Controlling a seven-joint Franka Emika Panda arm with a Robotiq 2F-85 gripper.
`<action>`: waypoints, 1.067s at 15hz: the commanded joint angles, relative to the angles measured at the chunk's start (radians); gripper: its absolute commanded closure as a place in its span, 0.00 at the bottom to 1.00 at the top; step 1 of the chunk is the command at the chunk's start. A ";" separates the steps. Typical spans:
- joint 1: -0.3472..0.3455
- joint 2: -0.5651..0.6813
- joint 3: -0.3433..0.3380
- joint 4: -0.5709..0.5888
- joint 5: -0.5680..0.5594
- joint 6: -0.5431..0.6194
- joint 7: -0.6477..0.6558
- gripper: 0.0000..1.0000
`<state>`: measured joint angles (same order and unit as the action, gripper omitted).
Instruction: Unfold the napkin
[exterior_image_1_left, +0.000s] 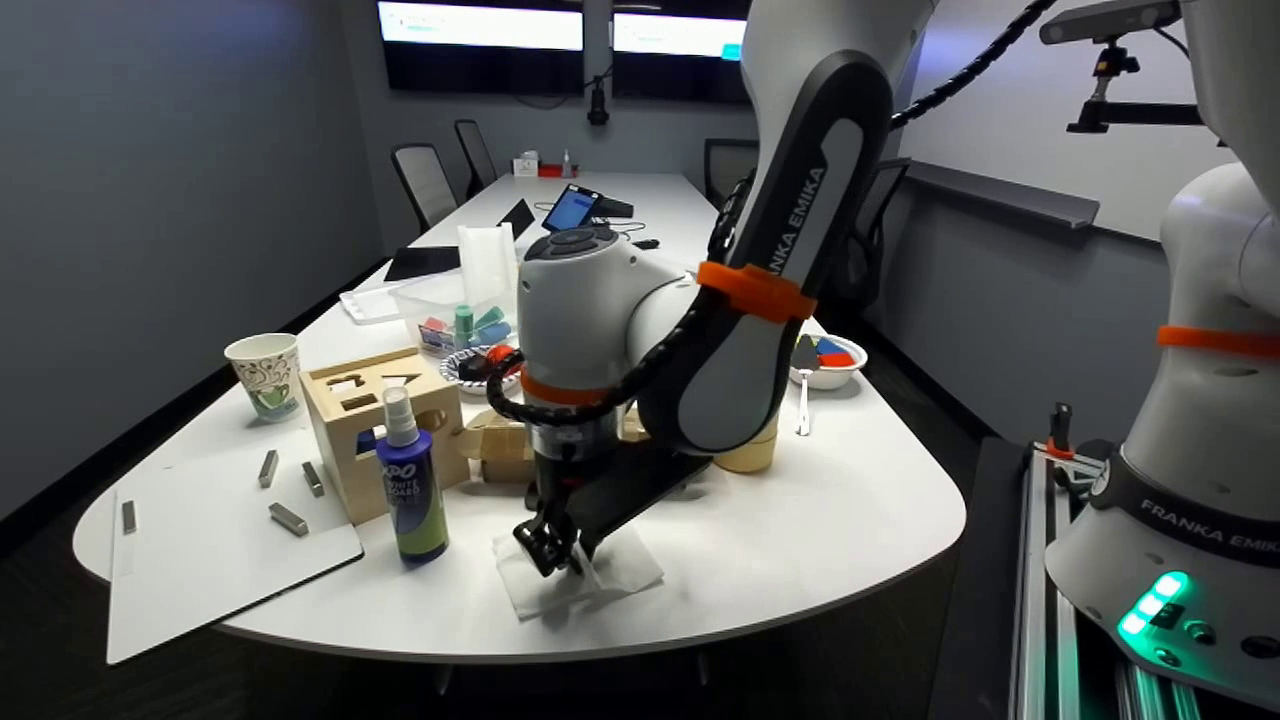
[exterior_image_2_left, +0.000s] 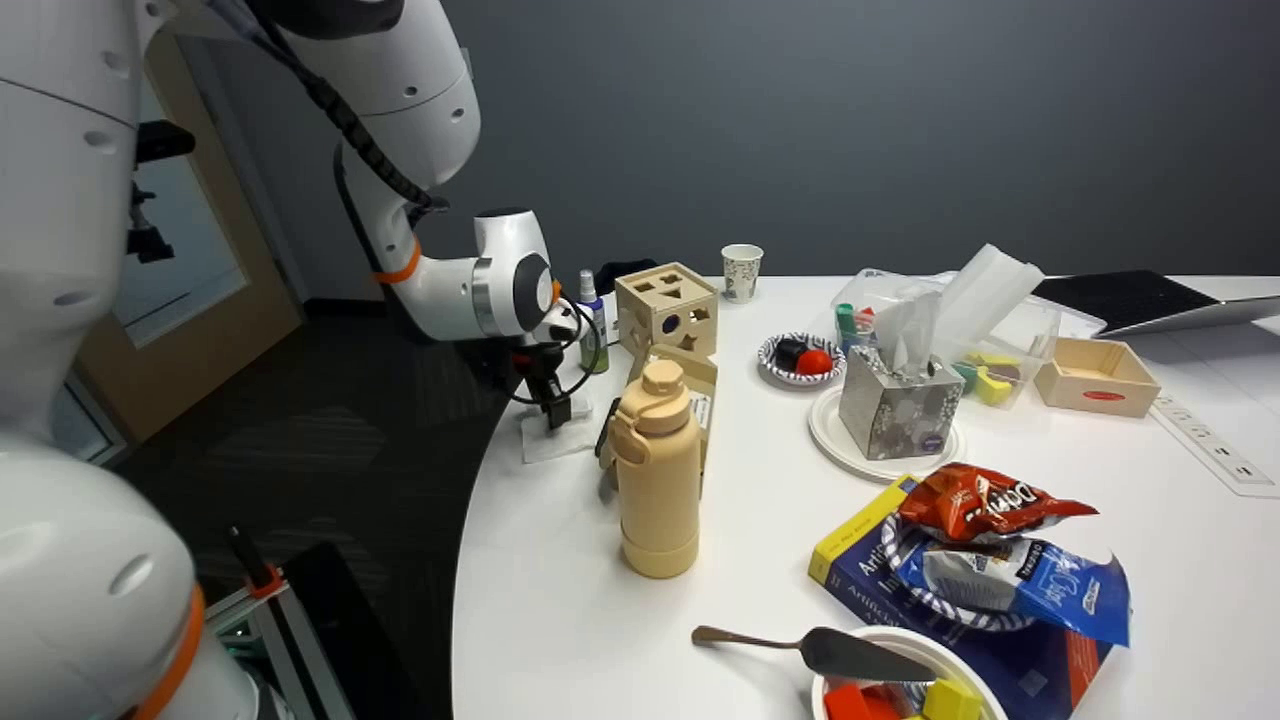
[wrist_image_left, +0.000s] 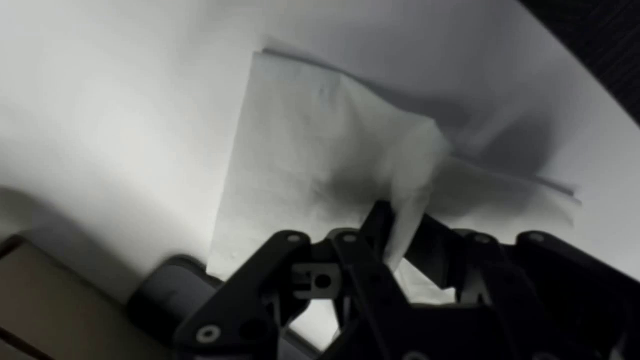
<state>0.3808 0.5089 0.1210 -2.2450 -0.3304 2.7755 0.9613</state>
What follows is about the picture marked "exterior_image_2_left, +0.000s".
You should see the silver flat device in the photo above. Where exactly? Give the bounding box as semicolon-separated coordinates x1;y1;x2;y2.
1116;291;1280;342

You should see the white round plate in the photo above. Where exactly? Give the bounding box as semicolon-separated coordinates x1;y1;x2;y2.
803;383;969;488

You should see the clear plastic container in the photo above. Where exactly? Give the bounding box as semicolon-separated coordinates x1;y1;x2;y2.
832;263;1065;412

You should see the brown wooden door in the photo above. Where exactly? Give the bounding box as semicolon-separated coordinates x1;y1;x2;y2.
64;31;307;452

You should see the grey tissue box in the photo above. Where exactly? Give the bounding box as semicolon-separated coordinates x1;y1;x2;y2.
835;342;969;466

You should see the black red-tipped knob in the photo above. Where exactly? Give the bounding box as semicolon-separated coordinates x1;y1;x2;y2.
224;520;292;605

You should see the clear plastic bag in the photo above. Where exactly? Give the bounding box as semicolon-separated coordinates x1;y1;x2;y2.
931;240;1048;364

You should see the wooden shape sorter box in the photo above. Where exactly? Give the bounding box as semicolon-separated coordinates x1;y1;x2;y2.
612;261;725;359

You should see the blue white rope ring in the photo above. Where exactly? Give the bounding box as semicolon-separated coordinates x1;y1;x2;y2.
875;515;1056;633

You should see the bowl with red black items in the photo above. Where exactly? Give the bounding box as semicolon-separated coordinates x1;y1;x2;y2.
756;332;848;392

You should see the orange chips bag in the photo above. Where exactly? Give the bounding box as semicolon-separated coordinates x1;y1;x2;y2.
896;462;1101;552

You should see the wooden tray with red piece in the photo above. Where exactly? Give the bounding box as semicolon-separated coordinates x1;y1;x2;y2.
1030;332;1163;420

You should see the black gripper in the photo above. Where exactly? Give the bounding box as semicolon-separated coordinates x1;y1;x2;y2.
513;332;580;432

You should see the white tissue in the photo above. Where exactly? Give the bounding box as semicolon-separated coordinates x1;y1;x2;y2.
873;290;947;383

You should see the metal spoon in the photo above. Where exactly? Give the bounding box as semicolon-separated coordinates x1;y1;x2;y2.
687;620;934;687

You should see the black chair back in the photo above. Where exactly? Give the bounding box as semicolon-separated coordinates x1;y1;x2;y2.
592;258;659;295

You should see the blue green spray bottle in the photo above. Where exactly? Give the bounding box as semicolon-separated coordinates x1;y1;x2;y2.
575;267;614;376

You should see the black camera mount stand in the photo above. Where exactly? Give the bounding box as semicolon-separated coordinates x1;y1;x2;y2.
125;115;198;271

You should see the patterned paper cup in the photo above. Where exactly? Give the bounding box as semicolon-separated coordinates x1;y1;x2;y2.
716;240;766;303

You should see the blue snack bag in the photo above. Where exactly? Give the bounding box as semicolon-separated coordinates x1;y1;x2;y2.
1013;535;1137;652

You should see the black flat laptop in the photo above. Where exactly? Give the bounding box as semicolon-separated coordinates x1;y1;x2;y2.
1030;267;1220;332

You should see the white bowl of coloured blocks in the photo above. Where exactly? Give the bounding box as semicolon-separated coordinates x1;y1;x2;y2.
806;620;1013;720

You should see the white power strip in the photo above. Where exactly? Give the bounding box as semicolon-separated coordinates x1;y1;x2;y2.
1151;392;1280;501

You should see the aluminium rail frame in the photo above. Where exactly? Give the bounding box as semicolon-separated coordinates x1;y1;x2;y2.
195;524;364;720

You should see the blue yellow book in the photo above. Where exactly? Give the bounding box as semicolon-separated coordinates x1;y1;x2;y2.
803;475;1110;720

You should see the beige water bottle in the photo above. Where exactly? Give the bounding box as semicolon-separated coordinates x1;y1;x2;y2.
609;356;707;585

